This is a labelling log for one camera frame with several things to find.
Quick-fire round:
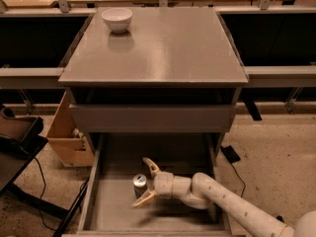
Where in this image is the open grey middle drawer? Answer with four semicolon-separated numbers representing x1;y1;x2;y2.
62;133;244;237

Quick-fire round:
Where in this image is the cardboard box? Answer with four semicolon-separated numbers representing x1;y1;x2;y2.
47;93;94;167

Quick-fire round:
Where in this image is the black floor cable left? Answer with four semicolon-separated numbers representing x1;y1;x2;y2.
34;156;57;232

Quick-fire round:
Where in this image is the redbull can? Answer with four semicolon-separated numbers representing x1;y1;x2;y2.
132;174;147;198

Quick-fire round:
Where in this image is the grey rail right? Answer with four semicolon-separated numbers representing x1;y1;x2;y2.
244;65;316;88

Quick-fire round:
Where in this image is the closed grey top drawer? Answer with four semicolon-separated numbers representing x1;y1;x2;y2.
69;105;236;133

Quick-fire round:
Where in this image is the black floor plate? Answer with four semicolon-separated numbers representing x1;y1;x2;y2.
221;146;241;164

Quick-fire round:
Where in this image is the grey drawer cabinet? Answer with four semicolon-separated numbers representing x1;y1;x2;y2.
59;7;248;146

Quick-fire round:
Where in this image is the brown black bag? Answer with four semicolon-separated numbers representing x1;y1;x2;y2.
0;104;44;160

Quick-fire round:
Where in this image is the black floor cable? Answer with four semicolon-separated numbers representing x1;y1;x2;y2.
230;163;285;224
34;156;57;232

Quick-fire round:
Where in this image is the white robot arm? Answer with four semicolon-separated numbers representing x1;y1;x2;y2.
132;157;316;237

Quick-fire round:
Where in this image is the grey rail left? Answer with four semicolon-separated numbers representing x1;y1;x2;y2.
0;68;63;89

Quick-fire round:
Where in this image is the white bowl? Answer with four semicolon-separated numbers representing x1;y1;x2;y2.
102;8;133;33

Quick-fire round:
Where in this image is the grey rail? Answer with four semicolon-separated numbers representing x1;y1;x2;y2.
244;65;316;88
0;68;63;89

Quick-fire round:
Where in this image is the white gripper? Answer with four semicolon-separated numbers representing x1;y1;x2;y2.
131;157;174;208

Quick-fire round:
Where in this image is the black floor cable right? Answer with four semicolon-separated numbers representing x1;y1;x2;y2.
230;163;285;224

